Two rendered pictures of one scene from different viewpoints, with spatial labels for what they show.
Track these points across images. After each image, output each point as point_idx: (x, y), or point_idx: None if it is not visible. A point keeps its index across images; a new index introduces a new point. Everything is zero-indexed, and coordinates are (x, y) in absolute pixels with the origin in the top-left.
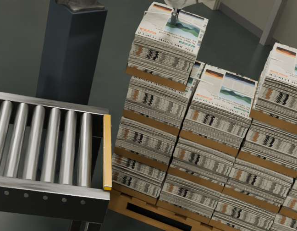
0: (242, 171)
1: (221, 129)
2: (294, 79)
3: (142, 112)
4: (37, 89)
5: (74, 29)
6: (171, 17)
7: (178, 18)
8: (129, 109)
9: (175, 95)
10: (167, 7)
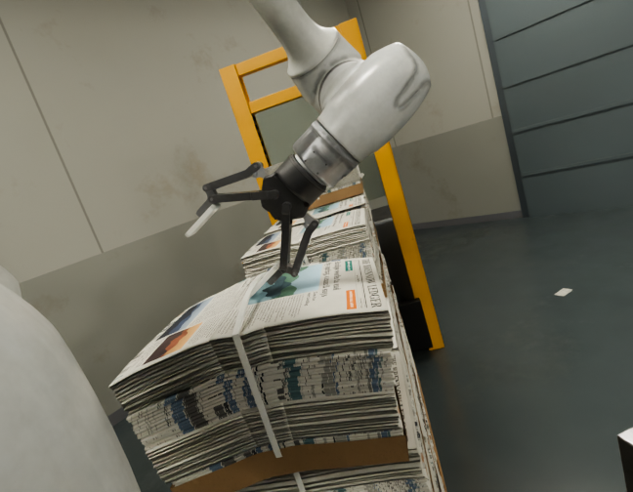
0: (412, 373)
1: (400, 350)
2: (349, 219)
3: (431, 484)
4: None
5: None
6: (307, 246)
7: (279, 262)
8: None
9: (402, 368)
10: (156, 346)
